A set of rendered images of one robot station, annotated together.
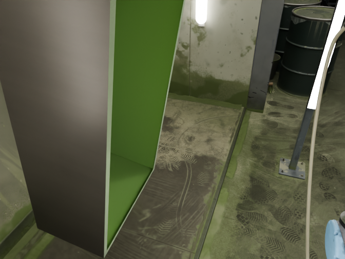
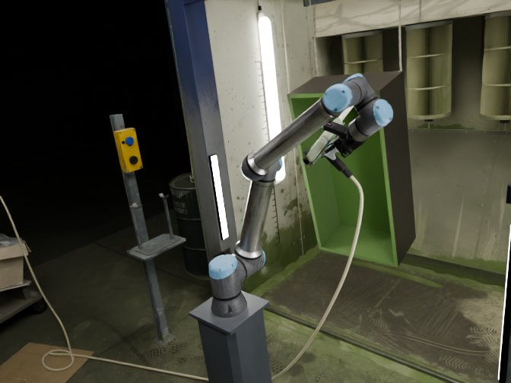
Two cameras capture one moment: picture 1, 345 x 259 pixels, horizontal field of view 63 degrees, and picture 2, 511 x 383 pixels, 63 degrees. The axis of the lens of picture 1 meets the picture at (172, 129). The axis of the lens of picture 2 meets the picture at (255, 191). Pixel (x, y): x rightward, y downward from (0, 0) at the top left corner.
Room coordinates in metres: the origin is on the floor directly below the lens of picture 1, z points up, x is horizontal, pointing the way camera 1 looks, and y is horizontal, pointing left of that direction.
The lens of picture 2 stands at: (1.29, -2.44, 1.88)
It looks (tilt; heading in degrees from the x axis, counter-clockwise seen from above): 18 degrees down; 111
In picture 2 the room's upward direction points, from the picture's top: 7 degrees counter-clockwise
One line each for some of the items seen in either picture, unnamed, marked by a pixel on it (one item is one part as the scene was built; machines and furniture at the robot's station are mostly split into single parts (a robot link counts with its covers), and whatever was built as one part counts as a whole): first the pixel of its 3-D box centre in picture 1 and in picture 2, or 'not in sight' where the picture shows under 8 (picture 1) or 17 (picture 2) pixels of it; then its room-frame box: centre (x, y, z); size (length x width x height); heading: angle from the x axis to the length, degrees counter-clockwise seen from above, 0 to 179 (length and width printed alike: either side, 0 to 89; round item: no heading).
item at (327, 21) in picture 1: (309, 52); not in sight; (3.09, -1.60, 0.44); 0.59 x 0.58 x 0.89; 172
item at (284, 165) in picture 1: (291, 168); not in sight; (1.68, -0.98, 0.01); 0.20 x 0.20 x 0.01; 68
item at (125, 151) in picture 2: not in sight; (128, 150); (-0.31, -0.33, 1.42); 0.12 x 0.06 x 0.26; 68
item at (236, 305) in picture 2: not in sight; (227, 299); (0.42, -0.74, 0.69); 0.19 x 0.19 x 0.10
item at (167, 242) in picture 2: not in sight; (153, 222); (-0.21, -0.37, 0.95); 0.26 x 0.15 x 0.32; 68
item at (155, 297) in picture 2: not in sight; (142, 236); (-0.36, -0.31, 0.82); 0.06 x 0.06 x 1.64; 68
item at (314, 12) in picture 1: (320, 14); not in sight; (3.09, -1.60, 0.86); 0.54 x 0.54 x 0.01
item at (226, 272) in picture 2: not in sight; (225, 274); (0.42, -0.73, 0.83); 0.17 x 0.15 x 0.18; 71
